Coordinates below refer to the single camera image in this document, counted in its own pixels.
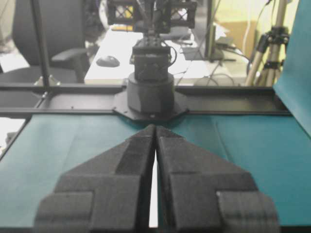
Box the teal backdrop sheet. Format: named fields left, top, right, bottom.
left=273, top=0, right=311, bottom=137

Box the black aluminium frame rail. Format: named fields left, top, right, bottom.
left=0, top=83, right=290, bottom=121

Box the white desk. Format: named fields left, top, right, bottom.
left=84, top=30, right=248, bottom=86

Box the black monitor stand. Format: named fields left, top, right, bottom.
left=203, top=23, right=233, bottom=62

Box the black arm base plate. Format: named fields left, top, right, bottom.
left=113, top=91, right=189, bottom=122

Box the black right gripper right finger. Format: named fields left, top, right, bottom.
left=156, top=126, right=280, bottom=233

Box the black vertical frame post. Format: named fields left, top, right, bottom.
left=30, top=0, right=51, bottom=89

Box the camera tripod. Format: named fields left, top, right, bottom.
left=244, top=0, right=290, bottom=87

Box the black computer mouse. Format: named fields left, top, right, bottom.
left=96, top=55, right=120, bottom=67

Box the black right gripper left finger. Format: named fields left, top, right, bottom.
left=33, top=125, right=156, bottom=233

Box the black office chair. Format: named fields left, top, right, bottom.
left=0, top=0, right=89, bottom=83

